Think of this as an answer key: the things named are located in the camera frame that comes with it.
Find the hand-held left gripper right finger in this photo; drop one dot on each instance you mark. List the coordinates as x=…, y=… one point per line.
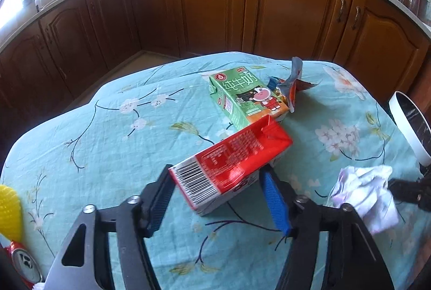
x=276, y=206

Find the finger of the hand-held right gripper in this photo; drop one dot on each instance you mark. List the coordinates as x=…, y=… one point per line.
x=409, y=190

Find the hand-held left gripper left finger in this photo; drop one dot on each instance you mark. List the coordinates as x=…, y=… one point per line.
x=158, y=206

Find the white tissue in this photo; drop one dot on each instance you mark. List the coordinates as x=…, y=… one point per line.
x=363, y=189

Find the black bin with white rim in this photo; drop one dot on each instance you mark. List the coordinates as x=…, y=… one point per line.
x=407, y=128

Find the red milk carton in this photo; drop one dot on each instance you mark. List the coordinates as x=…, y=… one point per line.
x=235, y=152

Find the teal floral tablecloth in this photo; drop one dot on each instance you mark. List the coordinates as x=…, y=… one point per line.
x=118, y=148

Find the torn silver wrapper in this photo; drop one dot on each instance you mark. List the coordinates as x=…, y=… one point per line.
x=291, y=88

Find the green milk carton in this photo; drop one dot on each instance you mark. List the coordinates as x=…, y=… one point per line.
x=235, y=91

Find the red drink can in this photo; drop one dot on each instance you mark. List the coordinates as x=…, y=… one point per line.
x=25, y=263

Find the yellow foam net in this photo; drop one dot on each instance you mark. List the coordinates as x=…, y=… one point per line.
x=8, y=209

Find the wooden lower cabinets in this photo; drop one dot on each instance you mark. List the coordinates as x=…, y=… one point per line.
x=208, y=7

